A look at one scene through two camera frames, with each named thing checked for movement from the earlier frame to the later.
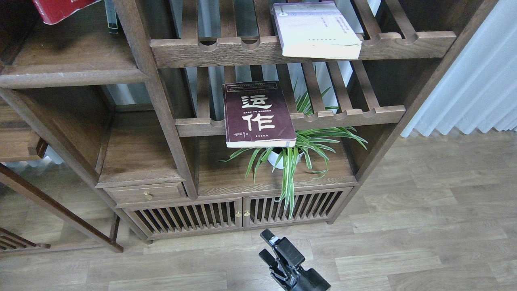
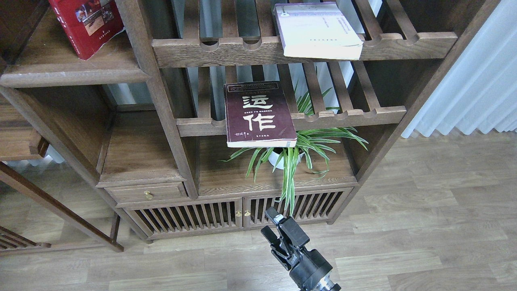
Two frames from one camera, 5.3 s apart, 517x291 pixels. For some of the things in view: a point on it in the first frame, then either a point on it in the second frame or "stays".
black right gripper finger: x=271 y=261 → x=274 y=241
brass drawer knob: x=148 y=196 stays
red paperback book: x=51 y=11 → x=89 y=24
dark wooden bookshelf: x=156 y=119 stays
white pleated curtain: x=479 y=91 stays
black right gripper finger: x=286 y=250 → x=295 y=233
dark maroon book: x=257 y=115 stays
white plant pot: x=273 y=157 stays
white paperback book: x=315 y=29 stays
